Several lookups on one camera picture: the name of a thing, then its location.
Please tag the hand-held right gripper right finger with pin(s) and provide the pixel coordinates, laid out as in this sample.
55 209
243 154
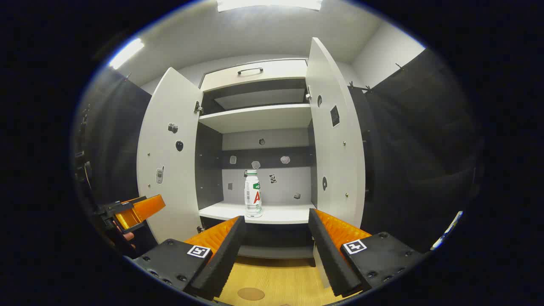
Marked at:
329 255

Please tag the large ceiling light panel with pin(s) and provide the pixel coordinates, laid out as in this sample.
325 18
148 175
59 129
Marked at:
267 4

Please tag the white cabinet drawer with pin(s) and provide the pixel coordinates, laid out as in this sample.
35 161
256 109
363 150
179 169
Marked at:
272 72

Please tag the round brown coaster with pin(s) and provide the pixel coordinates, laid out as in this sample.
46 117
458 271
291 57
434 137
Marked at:
250 294

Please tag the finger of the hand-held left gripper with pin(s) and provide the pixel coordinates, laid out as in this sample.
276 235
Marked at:
140 210

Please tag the white cabinet shelf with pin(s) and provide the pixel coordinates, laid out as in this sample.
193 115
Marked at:
280 212
255 117

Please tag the white blue printed sheet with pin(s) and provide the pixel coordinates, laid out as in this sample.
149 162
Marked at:
446 231

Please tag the black backdrop cloth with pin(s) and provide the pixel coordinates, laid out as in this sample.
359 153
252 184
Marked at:
425 148

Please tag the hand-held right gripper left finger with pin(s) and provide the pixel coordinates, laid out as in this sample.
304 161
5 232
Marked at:
225 255

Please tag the small ceiling light strip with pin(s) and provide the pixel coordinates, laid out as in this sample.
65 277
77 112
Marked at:
126 53

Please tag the white cabinet door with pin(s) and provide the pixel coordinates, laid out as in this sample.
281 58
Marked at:
335 161
168 170

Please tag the white plastic bottle red label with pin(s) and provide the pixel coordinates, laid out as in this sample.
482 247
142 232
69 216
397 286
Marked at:
253 195

